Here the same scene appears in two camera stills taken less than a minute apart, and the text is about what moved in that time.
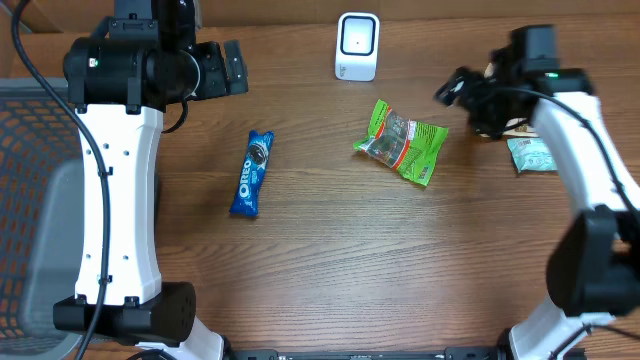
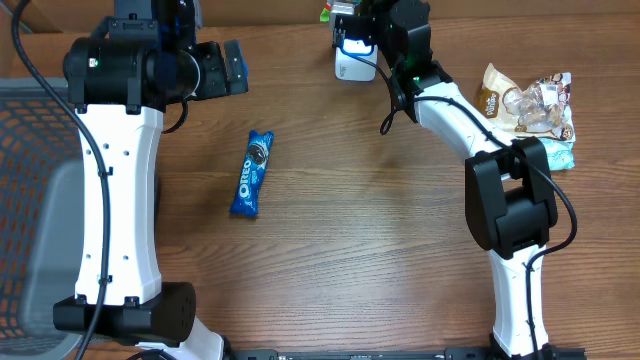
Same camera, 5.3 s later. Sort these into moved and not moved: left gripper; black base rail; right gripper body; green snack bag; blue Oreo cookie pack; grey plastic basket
Moved: green snack bag; right gripper body
Not moved: grey plastic basket; blue Oreo cookie pack; black base rail; left gripper
